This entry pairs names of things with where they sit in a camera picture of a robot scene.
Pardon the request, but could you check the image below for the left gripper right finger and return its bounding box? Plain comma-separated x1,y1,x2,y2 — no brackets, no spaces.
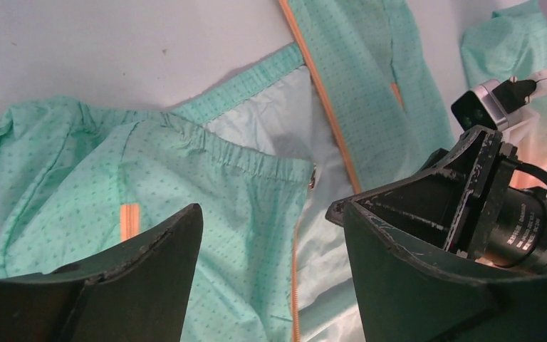
343,202,547,341

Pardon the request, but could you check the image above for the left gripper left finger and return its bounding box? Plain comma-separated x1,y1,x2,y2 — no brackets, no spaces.
0,204,203,341

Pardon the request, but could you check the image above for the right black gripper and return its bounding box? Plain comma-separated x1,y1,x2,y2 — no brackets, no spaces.
325,126,547,274

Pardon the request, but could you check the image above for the teal and orange jacket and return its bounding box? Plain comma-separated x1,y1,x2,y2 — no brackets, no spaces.
0,1,547,341

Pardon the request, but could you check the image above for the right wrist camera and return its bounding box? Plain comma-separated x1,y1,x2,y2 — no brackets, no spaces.
451,69,547,145

